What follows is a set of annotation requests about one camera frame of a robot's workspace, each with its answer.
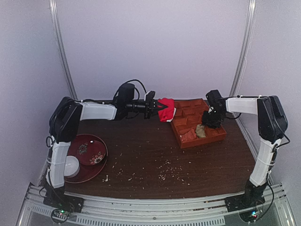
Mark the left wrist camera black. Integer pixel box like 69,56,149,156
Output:
117,83,135,105

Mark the orange compartment tray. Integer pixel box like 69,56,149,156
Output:
171,99,227,149

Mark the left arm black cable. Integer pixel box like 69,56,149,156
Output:
112,79,148,102

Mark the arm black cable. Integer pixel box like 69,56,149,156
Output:
255,134,291,221
112,79,148,102

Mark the large dark red tray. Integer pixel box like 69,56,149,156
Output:
64,134,108,184

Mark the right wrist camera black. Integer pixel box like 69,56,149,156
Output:
206,89,222,106

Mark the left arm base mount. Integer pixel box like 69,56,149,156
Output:
43,184,84,213

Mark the aluminium front rail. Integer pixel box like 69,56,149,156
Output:
16,184,296,226

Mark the red white underwear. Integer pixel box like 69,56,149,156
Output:
158,98,176,122

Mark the orange rolled cloth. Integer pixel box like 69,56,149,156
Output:
180,129,197,142

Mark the olive rolled cloth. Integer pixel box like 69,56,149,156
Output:
195,124,206,138

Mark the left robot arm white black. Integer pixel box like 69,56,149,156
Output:
46,91,168,189

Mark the left aluminium frame post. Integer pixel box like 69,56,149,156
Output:
48,0,78,99

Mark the right aluminium frame post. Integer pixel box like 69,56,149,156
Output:
230,0,256,96

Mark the white round cup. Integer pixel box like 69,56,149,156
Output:
64,155,79,178

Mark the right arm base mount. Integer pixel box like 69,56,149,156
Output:
224,180,267,212

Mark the red floral plate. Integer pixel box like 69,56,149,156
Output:
76,140,106,166

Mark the aluminium frame post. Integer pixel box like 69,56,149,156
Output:
230,0,256,96
48,0,78,99

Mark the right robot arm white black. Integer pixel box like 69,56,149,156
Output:
202,90,290,187

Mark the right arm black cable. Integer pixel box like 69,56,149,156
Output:
255,134,291,221

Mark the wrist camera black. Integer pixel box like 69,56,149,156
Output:
206,89,222,106
117,83,135,105

